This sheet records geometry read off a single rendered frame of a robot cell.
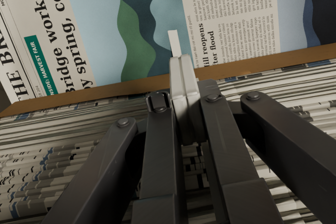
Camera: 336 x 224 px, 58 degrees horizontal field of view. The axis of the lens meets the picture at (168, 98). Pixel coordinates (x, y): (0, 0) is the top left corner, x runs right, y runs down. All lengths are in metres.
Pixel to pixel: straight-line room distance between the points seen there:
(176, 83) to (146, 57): 0.15
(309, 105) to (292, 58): 0.09
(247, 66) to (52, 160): 0.18
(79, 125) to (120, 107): 0.03
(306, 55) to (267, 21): 0.05
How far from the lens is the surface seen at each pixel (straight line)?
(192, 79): 0.17
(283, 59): 0.30
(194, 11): 0.30
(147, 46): 0.31
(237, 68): 0.29
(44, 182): 0.20
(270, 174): 0.16
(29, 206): 0.18
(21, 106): 0.33
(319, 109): 0.22
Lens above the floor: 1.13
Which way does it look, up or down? 67 degrees down
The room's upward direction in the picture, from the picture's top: 179 degrees clockwise
